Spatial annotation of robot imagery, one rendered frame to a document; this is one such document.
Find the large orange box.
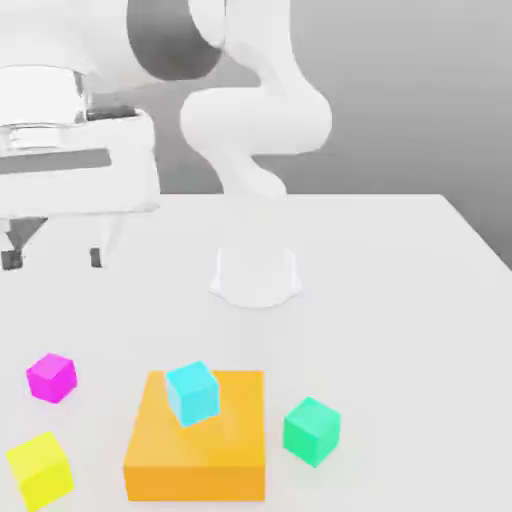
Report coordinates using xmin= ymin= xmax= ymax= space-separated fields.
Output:
xmin=122 ymin=369 xmax=266 ymax=504

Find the small yellow cube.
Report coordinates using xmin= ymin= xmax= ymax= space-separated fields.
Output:
xmin=4 ymin=430 xmax=76 ymax=512

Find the small magenta cube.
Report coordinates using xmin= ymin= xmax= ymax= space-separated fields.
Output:
xmin=25 ymin=351 xmax=79 ymax=406

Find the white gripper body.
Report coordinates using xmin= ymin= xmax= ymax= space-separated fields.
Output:
xmin=0 ymin=108 xmax=162 ymax=221

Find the small cyan cube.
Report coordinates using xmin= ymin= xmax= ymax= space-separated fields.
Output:
xmin=164 ymin=359 xmax=222 ymax=430

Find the small green cube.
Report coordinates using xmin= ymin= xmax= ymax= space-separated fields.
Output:
xmin=282 ymin=395 xmax=342 ymax=470

